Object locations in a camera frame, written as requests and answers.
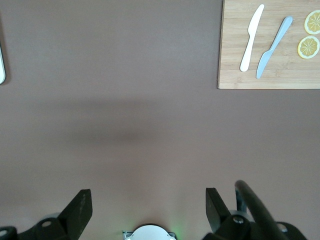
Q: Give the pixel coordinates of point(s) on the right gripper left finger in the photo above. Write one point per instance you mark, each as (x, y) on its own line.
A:
(77, 212)

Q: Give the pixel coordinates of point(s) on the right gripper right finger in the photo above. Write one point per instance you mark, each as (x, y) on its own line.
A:
(215, 212)

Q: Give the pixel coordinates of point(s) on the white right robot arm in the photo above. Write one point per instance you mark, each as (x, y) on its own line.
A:
(150, 233)

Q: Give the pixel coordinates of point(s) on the cream tray with bear print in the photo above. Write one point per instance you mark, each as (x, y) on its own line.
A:
(1, 65)

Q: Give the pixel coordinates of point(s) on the bamboo cutting board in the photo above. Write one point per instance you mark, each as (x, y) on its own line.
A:
(275, 77)

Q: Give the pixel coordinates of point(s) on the grey plastic knife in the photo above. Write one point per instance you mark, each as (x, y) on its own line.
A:
(273, 47)

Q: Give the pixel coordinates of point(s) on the white plastic knife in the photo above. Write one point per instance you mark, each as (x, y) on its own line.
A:
(251, 40)

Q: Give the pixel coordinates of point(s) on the yellow lemon slice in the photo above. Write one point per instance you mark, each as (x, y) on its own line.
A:
(308, 47)
(313, 22)

